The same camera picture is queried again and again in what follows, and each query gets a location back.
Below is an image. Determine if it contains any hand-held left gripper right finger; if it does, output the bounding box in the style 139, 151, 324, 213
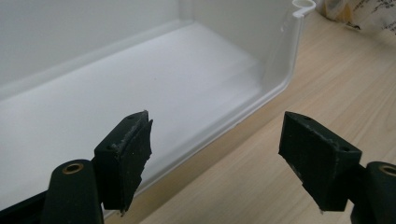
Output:
277, 111, 363, 213

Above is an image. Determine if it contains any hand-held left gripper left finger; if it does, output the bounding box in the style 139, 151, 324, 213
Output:
93, 109, 154, 217

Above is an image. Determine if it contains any white plastic bin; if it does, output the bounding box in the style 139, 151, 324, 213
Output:
0, 0, 317, 218

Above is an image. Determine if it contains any clear printed plastic bag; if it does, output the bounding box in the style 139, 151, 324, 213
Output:
316, 0, 396, 33

